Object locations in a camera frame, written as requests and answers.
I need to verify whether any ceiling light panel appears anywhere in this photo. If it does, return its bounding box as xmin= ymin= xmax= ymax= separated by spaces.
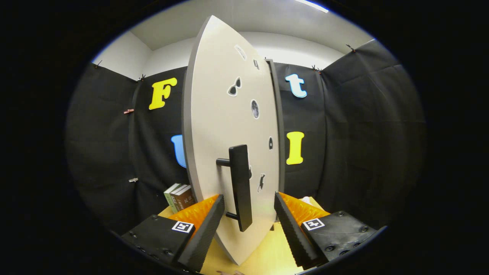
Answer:
xmin=294 ymin=0 xmax=330 ymax=13

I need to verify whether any black door handle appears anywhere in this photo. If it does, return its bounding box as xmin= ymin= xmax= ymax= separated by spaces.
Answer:
xmin=216 ymin=144 xmax=253 ymax=232

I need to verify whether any black backdrop cloth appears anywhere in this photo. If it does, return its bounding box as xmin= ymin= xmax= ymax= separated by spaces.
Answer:
xmin=66 ymin=38 xmax=426 ymax=233

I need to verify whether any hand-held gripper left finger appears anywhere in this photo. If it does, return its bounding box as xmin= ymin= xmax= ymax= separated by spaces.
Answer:
xmin=120 ymin=194 xmax=225 ymax=272

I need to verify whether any beige cabinet door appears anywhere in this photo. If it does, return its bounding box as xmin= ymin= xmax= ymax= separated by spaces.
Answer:
xmin=181 ymin=15 xmax=281 ymax=266

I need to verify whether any brown book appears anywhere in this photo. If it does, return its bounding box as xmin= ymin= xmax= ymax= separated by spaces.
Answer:
xmin=171 ymin=185 xmax=195 ymax=212

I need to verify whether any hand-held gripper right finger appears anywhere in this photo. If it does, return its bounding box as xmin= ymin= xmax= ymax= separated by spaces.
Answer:
xmin=274 ymin=192 xmax=384 ymax=268

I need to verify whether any grey cabinet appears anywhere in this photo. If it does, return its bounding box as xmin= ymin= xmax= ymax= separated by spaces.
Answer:
xmin=266 ymin=59 xmax=286 ymax=193

